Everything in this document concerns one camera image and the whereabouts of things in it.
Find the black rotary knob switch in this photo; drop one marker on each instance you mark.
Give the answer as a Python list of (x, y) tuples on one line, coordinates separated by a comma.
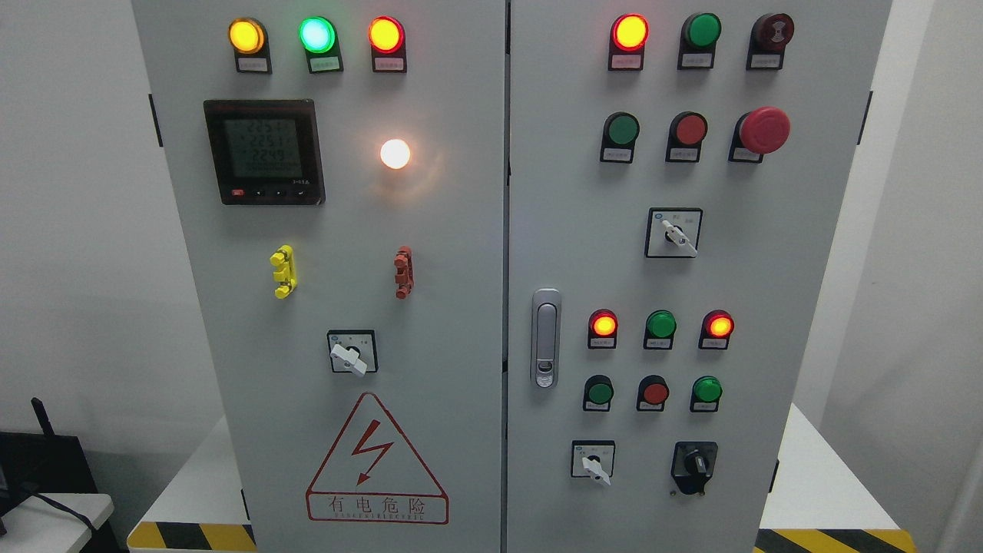
[(693, 466)]

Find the grey electrical control cabinet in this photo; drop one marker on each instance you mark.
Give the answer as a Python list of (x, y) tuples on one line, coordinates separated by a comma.
[(503, 106)]

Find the red terminal connector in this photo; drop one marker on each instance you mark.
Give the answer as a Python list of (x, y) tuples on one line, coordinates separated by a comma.
[(403, 261)]

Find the red indicator light middle left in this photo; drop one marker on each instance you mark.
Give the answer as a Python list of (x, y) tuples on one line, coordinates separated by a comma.
[(602, 330)]

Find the white glowing lamp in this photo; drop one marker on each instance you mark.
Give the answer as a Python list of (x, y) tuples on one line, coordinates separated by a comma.
[(395, 154)]

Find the green push button lower left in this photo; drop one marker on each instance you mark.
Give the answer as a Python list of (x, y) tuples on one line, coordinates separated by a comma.
[(598, 393)]

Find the green indicator light middle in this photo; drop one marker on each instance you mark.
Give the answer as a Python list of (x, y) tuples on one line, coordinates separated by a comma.
[(659, 331)]

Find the green push button upper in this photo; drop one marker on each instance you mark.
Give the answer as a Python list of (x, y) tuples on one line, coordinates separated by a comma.
[(618, 138)]

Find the red push button lower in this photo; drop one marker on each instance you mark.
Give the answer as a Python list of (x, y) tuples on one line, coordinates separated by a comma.
[(652, 394)]

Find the red push button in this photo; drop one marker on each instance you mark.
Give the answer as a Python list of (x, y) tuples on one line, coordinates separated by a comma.
[(652, 394), (685, 137)]

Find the yellow terminal connector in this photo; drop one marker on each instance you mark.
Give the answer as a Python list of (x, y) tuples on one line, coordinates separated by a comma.
[(284, 271)]

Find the red high voltage warning sticker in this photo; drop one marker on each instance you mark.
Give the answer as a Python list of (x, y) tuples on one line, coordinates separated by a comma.
[(373, 473)]

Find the red indicator light middle right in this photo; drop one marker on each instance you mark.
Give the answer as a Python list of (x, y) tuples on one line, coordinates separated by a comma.
[(716, 330)]

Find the red push button upper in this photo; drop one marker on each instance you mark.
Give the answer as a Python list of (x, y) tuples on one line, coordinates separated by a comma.
[(685, 137)]

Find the black digital power meter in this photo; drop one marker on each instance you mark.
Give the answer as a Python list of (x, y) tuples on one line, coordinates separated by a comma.
[(265, 151)]

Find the red indicator light left door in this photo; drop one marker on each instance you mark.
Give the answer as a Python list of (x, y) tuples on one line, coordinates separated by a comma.
[(387, 38)]

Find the red indicator light top right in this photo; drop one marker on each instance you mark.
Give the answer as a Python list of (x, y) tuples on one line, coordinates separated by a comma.
[(628, 37)]

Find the green lit indicator light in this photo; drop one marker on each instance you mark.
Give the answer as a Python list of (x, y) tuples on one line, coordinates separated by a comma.
[(321, 45)]

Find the red emergency stop button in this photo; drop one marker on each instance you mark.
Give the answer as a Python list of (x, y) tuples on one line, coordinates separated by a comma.
[(757, 133)]

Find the green indicator light top right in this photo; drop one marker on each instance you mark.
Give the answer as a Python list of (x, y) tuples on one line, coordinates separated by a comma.
[(697, 43)]

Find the yellow indicator light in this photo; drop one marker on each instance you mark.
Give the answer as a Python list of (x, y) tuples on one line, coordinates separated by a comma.
[(249, 42)]

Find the dark red buzzer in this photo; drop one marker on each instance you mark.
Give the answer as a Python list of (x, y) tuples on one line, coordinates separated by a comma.
[(768, 40)]

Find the white platform with hazard stripes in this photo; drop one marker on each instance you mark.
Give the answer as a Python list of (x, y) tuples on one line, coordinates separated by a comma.
[(816, 503)]

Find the black device with antenna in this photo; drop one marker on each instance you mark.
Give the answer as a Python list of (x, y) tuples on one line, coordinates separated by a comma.
[(43, 462)]

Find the white side table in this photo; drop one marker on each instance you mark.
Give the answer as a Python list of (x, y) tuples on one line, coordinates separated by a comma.
[(34, 526)]

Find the silver door handle lock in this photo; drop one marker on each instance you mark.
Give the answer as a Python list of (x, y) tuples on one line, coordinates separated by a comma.
[(545, 333)]

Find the left door selector switch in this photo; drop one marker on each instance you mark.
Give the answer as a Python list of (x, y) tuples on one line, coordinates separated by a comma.
[(353, 351)]

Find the upper right selector switch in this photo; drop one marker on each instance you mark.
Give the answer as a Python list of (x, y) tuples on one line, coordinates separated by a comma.
[(673, 233)]

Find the lower white selector switch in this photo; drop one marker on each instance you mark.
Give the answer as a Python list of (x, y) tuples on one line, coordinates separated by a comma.
[(593, 459)]

